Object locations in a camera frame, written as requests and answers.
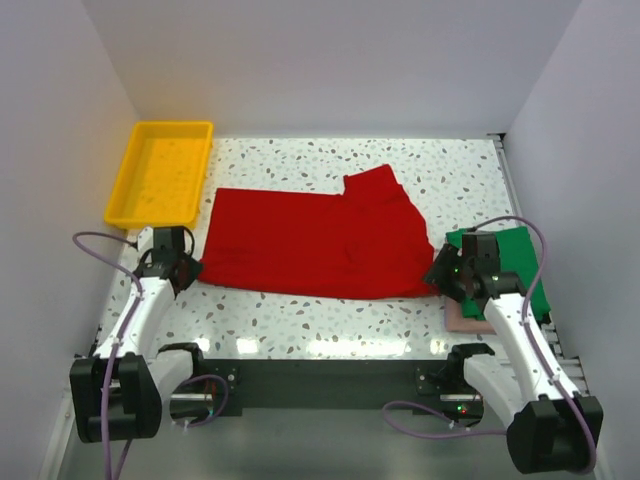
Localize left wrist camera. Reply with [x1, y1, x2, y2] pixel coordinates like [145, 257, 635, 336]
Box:
[136, 226, 154, 253]

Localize pink folded t shirt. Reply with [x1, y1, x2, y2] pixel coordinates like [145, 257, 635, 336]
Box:
[444, 297, 495, 335]

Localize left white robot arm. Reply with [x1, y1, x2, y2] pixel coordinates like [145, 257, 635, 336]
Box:
[69, 226, 207, 443]

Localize green folded t shirt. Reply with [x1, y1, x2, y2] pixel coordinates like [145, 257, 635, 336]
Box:
[446, 227, 551, 324]

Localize red t shirt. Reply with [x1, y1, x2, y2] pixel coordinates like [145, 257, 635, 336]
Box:
[198, 164, 438, 300]

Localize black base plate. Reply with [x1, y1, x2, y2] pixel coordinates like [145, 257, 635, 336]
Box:
[198, 359, 484, 419]

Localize yellow plastic bin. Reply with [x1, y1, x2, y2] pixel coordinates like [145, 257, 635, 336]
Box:
[104, 121, 214, 230]

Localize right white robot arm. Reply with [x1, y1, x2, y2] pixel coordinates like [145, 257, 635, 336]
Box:
[425, 231, 603, 474]

